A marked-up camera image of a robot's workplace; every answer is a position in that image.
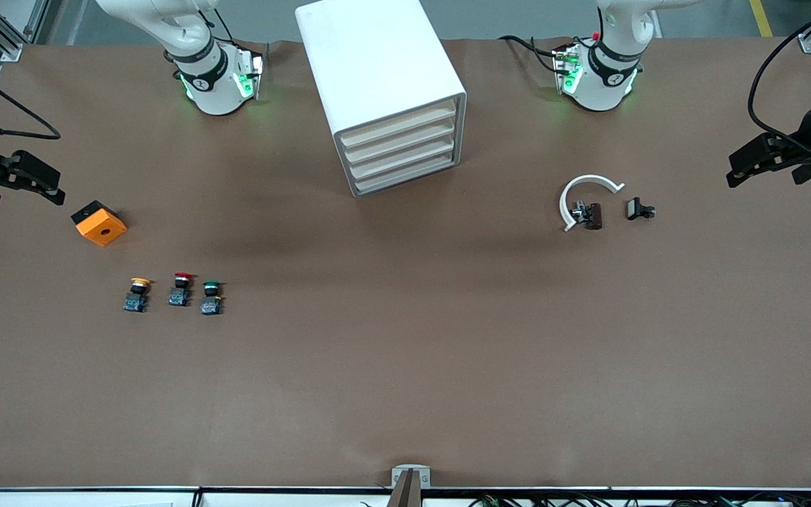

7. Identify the white drawer cabinet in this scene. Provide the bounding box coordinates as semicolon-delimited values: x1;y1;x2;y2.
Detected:
295;0;467;199

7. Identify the grey metal bracket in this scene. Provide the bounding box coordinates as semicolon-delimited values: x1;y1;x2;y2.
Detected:
390;464;432;507

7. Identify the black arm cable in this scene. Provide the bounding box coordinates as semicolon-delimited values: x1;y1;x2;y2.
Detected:
0;58;62;141
748;13;811;142

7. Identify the brown table cover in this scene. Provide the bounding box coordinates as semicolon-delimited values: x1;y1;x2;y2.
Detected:
0;37;811;490

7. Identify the yellow push button switch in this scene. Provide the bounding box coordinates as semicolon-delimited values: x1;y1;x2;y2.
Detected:
122;277;153;314

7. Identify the orange box with hole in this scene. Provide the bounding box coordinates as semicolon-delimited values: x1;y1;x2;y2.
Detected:
70;200;128;248

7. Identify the beige cabinet drawer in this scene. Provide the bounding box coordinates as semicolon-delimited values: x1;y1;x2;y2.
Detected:
348;141;458;180
344;123;458;164
353;156;459;196
338;100;458;147

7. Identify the green push button switch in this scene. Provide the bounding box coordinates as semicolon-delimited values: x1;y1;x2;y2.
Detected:
199;280;225;316

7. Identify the brown block connector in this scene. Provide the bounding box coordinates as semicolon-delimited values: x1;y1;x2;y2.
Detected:
571;201;603;231

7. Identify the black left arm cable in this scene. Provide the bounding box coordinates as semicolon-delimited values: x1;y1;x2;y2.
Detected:
748;13;811;142

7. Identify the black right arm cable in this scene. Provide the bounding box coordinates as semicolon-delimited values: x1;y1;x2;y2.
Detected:
0;58;62;141

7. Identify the white curved plastic part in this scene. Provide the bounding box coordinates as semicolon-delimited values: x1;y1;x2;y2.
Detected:
559;174;626;233

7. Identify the black base cable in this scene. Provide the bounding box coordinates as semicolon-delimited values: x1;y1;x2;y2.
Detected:
498;35;562;75

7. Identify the red push button switch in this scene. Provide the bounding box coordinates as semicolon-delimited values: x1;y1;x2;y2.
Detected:
168;271;195;308

